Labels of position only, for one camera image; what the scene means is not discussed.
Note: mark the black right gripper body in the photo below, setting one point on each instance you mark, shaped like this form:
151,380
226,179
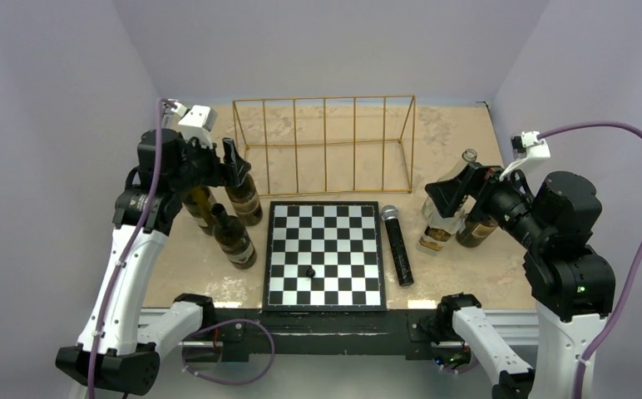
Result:
496,198

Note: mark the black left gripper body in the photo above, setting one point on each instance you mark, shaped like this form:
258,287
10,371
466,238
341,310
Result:
200,165

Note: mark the green Primitivo wine bottle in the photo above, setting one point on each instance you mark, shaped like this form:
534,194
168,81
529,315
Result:
245,201

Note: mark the dark green wine bottle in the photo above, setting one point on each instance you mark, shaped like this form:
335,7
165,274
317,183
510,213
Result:
233,238

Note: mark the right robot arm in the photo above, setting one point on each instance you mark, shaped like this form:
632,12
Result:
572,285

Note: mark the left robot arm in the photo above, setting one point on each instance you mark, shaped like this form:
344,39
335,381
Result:
114,352

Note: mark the clear empty glass bottle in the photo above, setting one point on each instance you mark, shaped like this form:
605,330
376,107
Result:
468,155

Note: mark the green wine bottle far left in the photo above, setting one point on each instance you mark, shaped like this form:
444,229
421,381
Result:
198,202

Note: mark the clear square liquor bottle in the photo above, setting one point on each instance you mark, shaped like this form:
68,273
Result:
438,232

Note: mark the dark bottle far right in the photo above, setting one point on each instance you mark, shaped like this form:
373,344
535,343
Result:
473,233

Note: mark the black handheld microphone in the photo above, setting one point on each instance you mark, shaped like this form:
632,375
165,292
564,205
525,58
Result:
389,215

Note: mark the black white chessboard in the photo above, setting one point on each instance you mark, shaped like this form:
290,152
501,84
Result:
341,240

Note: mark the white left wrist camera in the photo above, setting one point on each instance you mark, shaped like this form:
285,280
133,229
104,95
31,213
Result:
194,122

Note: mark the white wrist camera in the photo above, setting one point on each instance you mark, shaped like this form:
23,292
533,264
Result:
529,150
194,122

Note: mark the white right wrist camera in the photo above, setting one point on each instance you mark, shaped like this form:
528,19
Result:
529,150

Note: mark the gold wire wine rack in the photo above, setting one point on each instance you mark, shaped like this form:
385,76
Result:
329,145

